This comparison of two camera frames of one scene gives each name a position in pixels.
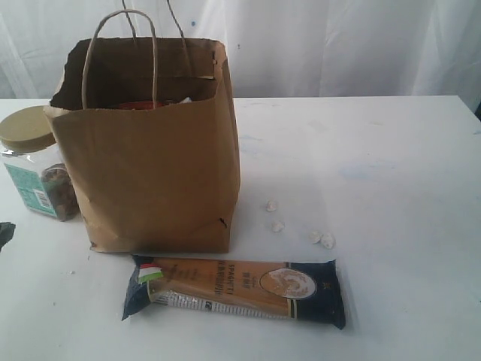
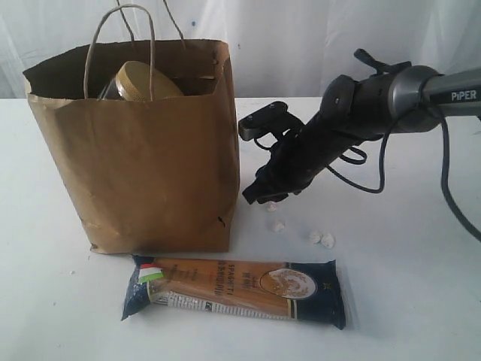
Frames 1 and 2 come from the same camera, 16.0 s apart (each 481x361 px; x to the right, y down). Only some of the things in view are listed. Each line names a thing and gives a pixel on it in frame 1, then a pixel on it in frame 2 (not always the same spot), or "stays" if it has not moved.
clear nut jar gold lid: (34, 164) → (132, 83)
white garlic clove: (277, 226) stays
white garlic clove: (270, 205) stays
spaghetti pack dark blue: (245, 288) stays
